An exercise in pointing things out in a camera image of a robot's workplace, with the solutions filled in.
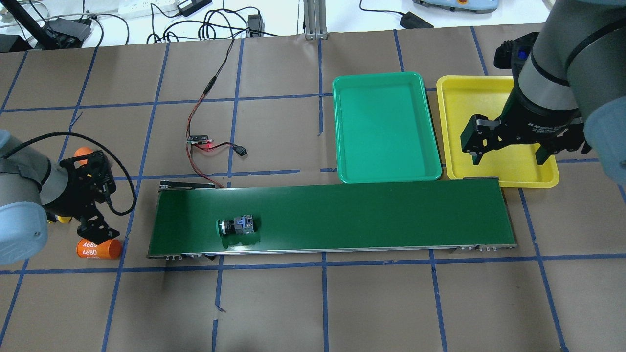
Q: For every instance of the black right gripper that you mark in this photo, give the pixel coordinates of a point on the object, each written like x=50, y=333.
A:
x=534, y=123

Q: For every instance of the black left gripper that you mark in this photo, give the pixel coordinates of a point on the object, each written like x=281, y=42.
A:
x=78, y=195

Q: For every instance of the orange cylinder with 4680 print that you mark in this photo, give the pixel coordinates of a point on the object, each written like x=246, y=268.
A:
x=110, y=249

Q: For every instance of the plain orange cylinder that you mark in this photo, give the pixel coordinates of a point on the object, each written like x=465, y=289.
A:
x=82, y=153

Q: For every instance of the green push button switch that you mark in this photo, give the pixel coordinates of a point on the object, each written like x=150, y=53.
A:
x=241, y=225

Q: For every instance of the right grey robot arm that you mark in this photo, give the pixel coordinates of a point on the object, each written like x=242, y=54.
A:
x=283, y=95

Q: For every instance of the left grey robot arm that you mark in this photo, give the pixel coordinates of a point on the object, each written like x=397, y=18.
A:
x=34, y=190

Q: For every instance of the yellow plastic tray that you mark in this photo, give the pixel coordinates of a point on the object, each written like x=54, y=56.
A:
x=460, y=96

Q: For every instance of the green conveyor belt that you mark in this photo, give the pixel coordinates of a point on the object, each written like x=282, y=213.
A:
x=452, y=214

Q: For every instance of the green plastic tray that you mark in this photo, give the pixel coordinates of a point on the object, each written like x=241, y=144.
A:
x=383, y=129

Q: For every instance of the grey teach pendant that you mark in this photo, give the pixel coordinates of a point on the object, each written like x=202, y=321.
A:
x=472, y=6

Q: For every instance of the small sensor circuit board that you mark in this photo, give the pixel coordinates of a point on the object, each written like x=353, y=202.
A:
x=199, y=139

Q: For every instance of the black power adapter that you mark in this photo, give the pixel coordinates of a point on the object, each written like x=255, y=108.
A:
x=410, y=20

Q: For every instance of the white power strip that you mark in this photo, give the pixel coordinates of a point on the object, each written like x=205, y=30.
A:
x=130, y=9

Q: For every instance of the black cable connector plug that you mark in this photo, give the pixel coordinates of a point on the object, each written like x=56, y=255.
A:
x=239, y=150

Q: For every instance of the aluminium frame post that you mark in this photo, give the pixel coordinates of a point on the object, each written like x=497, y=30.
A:
x=315, y=25

